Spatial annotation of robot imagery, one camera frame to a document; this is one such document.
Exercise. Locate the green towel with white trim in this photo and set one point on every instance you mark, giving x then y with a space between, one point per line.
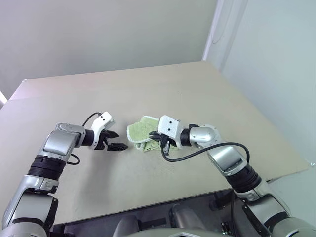
138 132

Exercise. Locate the dark grey rounded shape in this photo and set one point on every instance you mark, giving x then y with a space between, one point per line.
187 216
127 225

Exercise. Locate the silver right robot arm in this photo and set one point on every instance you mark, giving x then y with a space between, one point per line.
232 160

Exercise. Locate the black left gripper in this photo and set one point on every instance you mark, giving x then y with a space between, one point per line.
100 141

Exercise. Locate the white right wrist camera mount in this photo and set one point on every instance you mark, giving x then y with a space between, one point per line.
169 127

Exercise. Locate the silver robot torso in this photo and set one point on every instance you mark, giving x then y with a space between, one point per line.
177 233

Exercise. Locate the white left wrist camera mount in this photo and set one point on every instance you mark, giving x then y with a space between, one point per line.
103 119

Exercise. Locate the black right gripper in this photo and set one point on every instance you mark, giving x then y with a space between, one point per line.
165 143

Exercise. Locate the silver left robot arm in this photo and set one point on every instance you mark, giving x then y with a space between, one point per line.
56 145

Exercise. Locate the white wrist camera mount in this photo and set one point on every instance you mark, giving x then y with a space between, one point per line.
169 127
103 119

